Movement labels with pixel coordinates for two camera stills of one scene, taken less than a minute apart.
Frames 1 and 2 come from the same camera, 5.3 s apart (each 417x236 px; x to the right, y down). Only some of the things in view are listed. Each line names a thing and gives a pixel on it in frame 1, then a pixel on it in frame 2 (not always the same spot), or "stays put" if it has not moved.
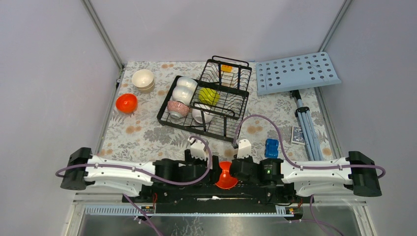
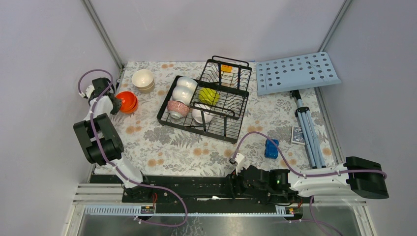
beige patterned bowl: [142, 79] stays put
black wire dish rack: [215, 104] stays put
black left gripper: [215, 171] → [116, 106]
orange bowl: [225, 180] → [128, 100]
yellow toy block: [226, 68] stays put
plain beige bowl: [146, 91] stays put
